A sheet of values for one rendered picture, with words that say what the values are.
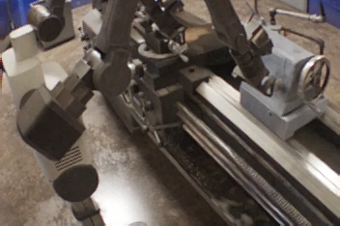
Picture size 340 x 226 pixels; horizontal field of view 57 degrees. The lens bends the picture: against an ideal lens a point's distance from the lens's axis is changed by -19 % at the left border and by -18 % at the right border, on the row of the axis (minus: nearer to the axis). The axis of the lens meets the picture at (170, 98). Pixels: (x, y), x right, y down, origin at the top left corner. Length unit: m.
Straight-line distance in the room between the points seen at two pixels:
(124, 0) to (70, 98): 0.22
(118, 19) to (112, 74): 0.11
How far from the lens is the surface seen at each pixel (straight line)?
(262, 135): 1.52
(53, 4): 1.12
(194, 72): 1.86
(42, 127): 0.72
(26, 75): 0.85
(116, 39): 0.72
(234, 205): 1.81
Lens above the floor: 1.83
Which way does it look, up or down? 35 degrees down
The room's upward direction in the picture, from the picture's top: 5 degrees counter-clockwise
